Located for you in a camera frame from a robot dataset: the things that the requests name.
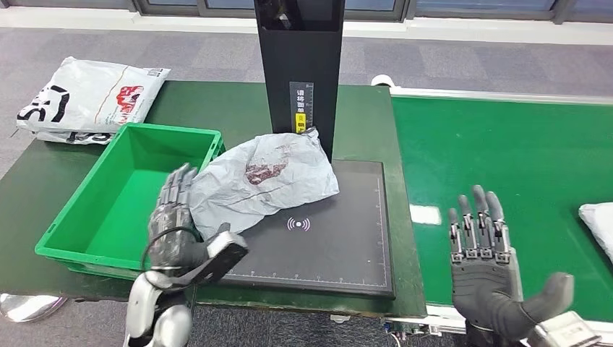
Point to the grey parcel bag red print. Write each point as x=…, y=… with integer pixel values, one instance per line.
x=268, y=182

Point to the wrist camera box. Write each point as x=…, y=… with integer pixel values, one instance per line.
x=560, y=333
x=225, y=251

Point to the white conveyor end roller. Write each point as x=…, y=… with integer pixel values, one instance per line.
x=382, y=80

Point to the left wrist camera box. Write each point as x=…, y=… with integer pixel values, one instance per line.
x=225, y=251

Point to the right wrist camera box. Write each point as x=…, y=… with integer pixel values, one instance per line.
x=560, y=333

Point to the small white table bracket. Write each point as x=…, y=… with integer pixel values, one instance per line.
x=341, y=318

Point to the green conveyor belt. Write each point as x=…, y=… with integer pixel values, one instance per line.
x=479, y=143

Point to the aluminium conveyor frame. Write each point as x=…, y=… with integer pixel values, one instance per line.
x=479, y=94

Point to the black inbound scanner machine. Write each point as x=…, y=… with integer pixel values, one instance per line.
x=335, y=239

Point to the conveyor electronics board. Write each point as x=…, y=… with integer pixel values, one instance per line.
x=407, y=329

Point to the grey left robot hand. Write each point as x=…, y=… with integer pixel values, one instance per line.
x=170, y=225

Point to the dark green table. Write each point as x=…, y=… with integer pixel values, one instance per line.
x=215, y=110

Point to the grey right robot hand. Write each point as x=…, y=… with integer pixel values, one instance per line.
x=483, y=287

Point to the dark window frame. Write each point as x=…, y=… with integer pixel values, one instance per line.
x=167, y=13

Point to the green plastic crate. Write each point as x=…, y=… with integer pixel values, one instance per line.
x=115, y=201

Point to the white parcel bag red print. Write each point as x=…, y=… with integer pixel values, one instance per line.
x=91, y=91

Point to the round chrome stand base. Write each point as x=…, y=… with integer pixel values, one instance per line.
x=31, y=306

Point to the grey yellow scanner label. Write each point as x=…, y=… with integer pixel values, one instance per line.
x=301, y=103

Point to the plain grey parcel bag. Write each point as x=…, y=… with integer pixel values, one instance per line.
x=601, y=225

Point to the white parcel bag black print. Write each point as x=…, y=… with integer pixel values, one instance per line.
x=72, y=137

